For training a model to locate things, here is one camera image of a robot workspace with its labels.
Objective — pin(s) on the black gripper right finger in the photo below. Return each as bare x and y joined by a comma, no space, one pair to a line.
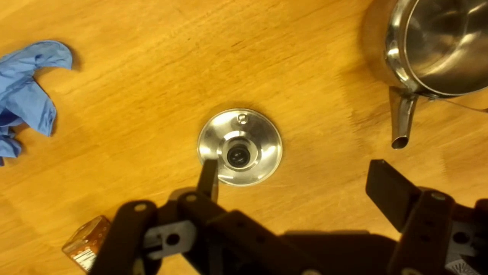
432,230

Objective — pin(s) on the round steel kettle lid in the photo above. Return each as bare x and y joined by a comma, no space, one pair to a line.
253,132

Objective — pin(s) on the blue cloth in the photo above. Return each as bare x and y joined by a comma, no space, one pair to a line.
24,97

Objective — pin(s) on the stainless steel kettle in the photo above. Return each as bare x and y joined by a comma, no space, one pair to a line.
442,47

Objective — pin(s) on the brown spice jar red cap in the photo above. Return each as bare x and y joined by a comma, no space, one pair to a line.
85,245

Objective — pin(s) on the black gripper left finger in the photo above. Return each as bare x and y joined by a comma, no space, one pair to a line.
203,224

